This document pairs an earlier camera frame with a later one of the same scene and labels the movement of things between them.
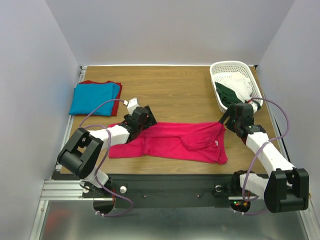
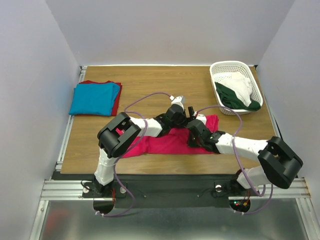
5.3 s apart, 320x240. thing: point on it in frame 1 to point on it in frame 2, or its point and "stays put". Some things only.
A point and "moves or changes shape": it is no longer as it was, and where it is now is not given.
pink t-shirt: (198, 142) moves or changes shape
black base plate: (163, 190) stays put
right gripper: (230, 116) to (191, 139)
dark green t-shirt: (228, 98) stays put
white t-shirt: (239, 82) stays put
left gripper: (150, 120) to (186, 120)
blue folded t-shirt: (87, 97) stays put
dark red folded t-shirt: (115, 103) stays put
